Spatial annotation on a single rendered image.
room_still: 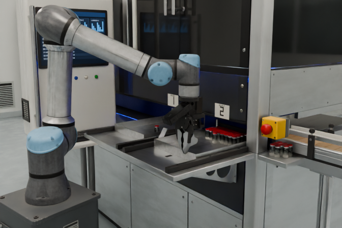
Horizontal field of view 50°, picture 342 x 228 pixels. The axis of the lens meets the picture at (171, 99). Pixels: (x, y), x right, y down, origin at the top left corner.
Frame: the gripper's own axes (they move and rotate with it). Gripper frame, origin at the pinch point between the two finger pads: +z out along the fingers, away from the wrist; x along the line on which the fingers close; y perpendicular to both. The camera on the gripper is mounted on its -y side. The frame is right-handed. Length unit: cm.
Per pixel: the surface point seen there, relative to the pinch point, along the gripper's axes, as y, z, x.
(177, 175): -10.9, 4.0, -10.8
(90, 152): 8, 28, 99
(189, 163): -3.6, 2.0, -7.9
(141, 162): -12.9, 4.2, 8.2
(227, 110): 26.7, -11.7, 4.1
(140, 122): 16, 1, 54
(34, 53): -27, -33, 83
